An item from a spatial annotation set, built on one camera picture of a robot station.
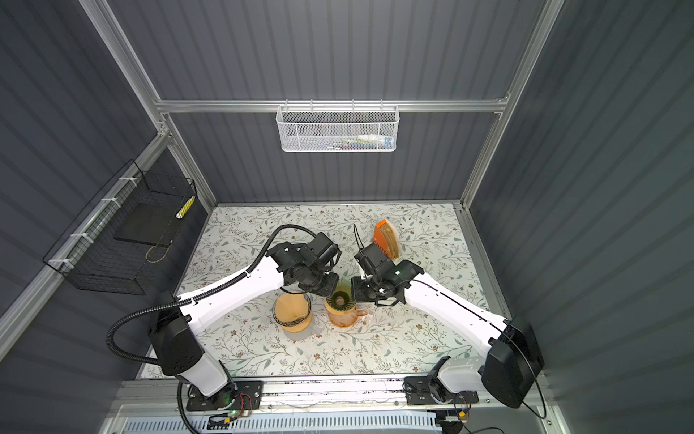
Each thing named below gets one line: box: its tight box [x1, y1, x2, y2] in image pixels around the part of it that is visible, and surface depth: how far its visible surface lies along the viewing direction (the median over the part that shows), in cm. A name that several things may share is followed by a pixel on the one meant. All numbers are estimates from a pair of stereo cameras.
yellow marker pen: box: [175, 195, 196, 219], surface depth 83 cm
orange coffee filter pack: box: [372, 218, 402, 260], surface depth 101 cm
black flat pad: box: [112, 200, 183, 246], surface depth 80 cm
